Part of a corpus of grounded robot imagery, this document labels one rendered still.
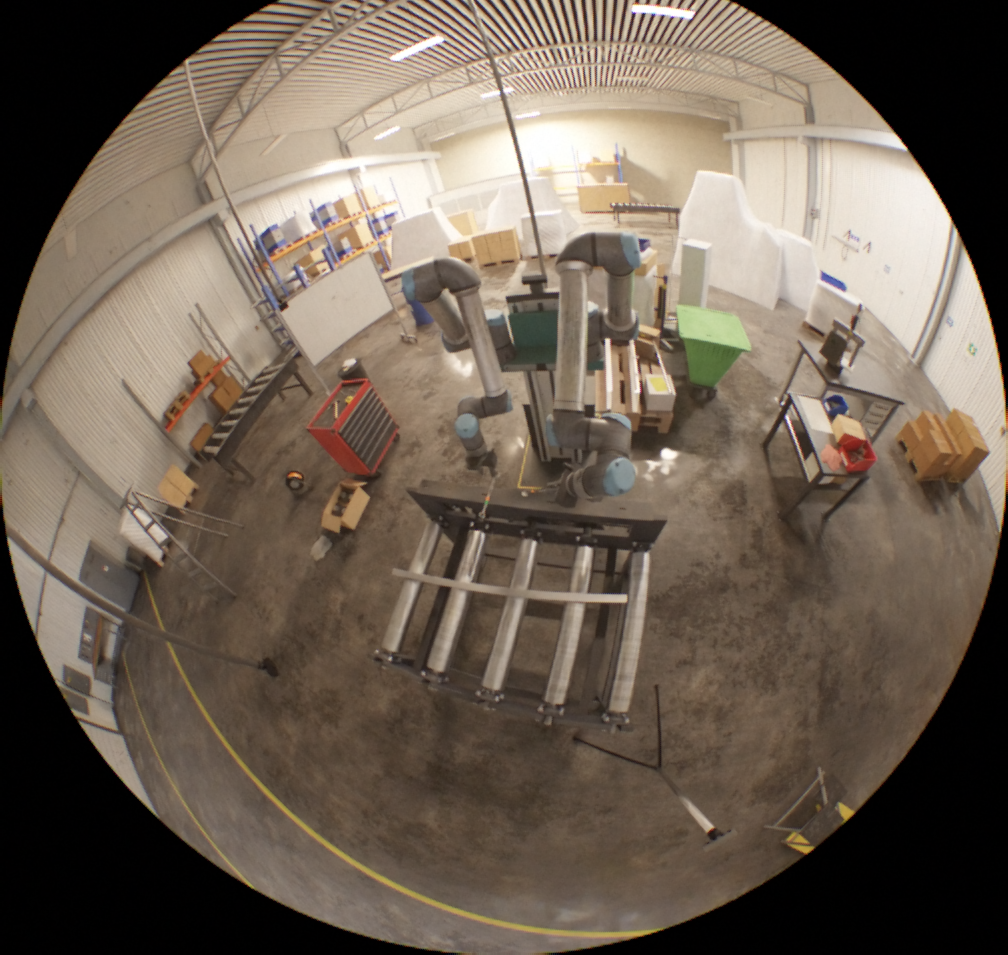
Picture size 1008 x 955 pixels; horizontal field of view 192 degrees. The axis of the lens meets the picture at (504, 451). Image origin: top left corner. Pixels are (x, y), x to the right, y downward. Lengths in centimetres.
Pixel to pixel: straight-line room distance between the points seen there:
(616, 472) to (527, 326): 111
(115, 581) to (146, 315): 701
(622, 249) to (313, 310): 483
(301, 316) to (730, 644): 639
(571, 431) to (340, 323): 495
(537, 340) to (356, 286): 425
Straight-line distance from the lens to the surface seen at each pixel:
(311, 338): 532
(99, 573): 1056
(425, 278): 105
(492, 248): 909
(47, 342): 1035
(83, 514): 1073
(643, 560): 156
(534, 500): 139
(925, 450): 577
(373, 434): 339
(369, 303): 565
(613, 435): 80
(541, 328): 167
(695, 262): 424
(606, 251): 94
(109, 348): 1057
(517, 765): 257
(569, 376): 82
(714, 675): 262
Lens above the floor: 237
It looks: 49 degrees down
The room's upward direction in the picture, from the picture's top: 19 degrees counter-clockwise
